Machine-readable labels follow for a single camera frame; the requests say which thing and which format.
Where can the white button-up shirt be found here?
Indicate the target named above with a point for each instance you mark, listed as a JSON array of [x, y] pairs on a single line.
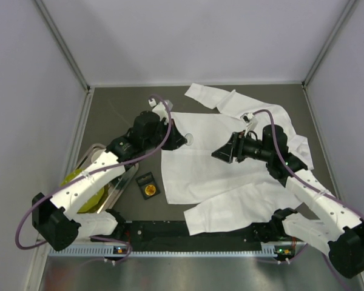
[[225, 197]]

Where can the yellow sunflower brooch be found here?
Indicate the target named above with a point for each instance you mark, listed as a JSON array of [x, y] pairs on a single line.
[[150, 190]]

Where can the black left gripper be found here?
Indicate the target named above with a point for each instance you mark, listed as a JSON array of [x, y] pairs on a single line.
[[169, 134]]

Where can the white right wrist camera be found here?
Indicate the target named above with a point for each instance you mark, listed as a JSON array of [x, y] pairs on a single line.
[[250, 122]]

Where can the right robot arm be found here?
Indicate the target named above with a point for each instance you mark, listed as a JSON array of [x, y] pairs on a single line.
[[338, 232]]

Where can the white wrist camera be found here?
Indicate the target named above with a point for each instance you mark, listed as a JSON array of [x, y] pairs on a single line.
[[250, 122], [160, 108]]

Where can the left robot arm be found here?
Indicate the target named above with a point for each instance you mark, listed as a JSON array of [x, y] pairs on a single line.
[[58, 219]]

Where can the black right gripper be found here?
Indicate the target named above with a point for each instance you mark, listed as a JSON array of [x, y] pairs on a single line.
[[236, 148]]

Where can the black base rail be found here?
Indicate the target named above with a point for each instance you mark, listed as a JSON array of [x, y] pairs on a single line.
[[174, 236]]

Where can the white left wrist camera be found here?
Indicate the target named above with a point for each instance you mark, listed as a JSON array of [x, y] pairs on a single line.
[[160, 108]]

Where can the small black box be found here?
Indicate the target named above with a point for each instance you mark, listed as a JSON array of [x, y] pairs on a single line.
[[144, 180]]

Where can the blue round brooch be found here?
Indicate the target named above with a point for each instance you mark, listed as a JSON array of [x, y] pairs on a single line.
[[189, 139]]

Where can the silver metal tray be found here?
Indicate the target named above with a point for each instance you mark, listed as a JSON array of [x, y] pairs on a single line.
[[107, 196]]

